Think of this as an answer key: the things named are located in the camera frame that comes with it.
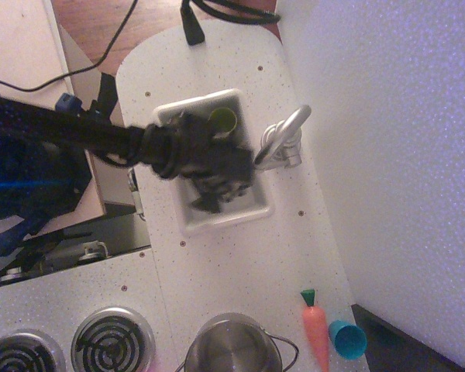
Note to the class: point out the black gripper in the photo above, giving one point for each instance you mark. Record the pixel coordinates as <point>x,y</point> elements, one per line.
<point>214,166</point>

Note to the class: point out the silver toy faucet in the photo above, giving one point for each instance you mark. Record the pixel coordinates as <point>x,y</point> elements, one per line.
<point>280,144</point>

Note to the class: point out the orange toy carrot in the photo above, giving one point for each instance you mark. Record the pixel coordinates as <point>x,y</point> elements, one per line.
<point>316,329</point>

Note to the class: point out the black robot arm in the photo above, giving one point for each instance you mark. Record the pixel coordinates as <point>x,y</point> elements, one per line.
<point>114,145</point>

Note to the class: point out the blue clamp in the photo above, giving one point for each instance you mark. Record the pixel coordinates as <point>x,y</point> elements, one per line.
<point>69,104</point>

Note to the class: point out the green plastic cup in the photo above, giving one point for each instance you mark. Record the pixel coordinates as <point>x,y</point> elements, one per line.
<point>223,122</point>

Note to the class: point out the stainless steel pot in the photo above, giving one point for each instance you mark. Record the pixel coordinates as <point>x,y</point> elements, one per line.
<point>236,342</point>

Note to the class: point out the black and blue robot base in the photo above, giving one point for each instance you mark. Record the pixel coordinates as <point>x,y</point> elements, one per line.
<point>39,181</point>

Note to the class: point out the teal plastic cup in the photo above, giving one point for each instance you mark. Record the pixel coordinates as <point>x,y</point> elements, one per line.
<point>349,340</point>

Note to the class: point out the right stove burner coil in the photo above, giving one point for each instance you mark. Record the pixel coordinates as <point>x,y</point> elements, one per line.
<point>113,339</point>

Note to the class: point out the stove burner coil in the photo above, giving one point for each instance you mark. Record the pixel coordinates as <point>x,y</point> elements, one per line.
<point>30,350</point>
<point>113,339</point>

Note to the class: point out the left stove burner coil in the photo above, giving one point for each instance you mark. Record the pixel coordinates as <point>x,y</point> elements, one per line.
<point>30,350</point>

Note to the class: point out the grey toy sink basin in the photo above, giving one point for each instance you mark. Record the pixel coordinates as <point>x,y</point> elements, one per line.
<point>255,204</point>

